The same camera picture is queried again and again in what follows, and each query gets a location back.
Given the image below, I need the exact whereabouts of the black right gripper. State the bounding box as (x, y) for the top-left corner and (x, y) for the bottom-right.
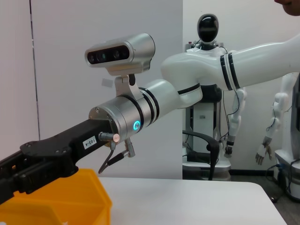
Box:
(0, 119), (112, 204)

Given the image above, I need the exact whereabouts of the yellow plastic bin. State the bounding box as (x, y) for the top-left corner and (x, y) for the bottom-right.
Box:
(0, 168), (113, 225)

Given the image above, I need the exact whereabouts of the white and black flat device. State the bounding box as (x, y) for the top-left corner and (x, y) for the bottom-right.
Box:
(84, 32), (156, 77)

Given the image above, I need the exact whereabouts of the black office chair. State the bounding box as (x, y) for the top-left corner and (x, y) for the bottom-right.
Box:
(182, 130), (220, 181)

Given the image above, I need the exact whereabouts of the white grey humanoid robot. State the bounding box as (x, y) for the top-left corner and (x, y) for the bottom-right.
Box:
(255, 71), (300, 203)

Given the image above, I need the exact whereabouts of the right arm cable with plug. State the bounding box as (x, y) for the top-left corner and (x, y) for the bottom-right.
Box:
(97, 131), (137, 174)

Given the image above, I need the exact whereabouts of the black thin humanoid cable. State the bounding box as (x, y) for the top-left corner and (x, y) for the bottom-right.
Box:
(220, 45), (242, 146)

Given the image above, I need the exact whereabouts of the black floor cable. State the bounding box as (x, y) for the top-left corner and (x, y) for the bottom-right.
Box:
(265, 160), (300, 204)

